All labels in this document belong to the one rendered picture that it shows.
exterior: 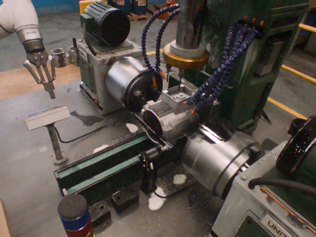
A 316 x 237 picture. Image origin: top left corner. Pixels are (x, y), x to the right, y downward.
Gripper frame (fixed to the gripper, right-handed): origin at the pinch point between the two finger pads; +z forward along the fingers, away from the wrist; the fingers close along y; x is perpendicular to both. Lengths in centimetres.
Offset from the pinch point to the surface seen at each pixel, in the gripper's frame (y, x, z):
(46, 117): -5.5, -3.5, 9.9
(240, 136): 42, -55, 35
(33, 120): -10.3, -3.5, 9.5
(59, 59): 61, 225, -56
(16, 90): -2, 206, -28
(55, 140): -4.6, 5.5, 21.1
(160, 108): 33.8, -24.8, 20.4
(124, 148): 18.9, -10.0, 33.3
